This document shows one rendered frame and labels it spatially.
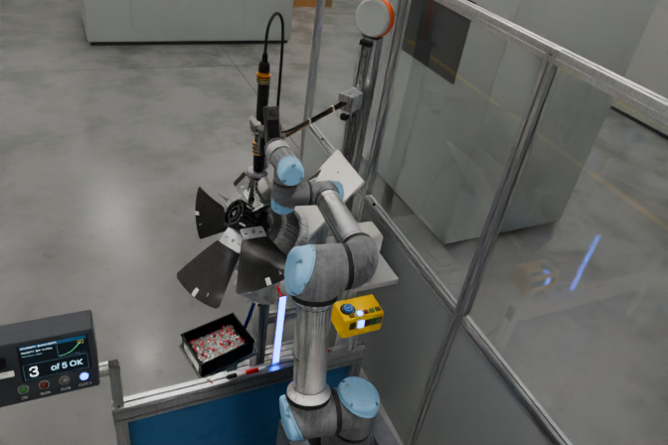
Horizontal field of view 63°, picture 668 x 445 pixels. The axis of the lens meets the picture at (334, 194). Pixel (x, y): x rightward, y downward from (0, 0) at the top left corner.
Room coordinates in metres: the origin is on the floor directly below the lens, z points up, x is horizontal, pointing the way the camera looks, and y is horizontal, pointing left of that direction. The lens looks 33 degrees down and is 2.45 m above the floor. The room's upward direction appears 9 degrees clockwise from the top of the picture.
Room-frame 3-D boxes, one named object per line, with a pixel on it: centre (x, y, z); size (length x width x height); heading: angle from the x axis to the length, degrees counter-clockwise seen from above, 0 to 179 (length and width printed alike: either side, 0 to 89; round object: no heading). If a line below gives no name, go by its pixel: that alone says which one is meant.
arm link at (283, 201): (1.38, 0.13, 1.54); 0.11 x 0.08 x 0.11; 111
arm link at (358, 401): (0.94, -0.14, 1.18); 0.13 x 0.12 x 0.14; 111
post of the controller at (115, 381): (1.05, 0.58, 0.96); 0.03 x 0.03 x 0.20; 28
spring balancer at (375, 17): (2.25, -0.05, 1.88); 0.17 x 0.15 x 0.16; 28
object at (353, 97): (2.17, -0.01, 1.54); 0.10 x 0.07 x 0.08; 153
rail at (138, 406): (1.25, 0.20, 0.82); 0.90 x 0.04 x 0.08; 118
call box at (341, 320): (1.43, -0.15, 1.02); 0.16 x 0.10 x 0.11; 118
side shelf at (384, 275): (1.97, -0.16, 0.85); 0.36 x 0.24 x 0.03; 28
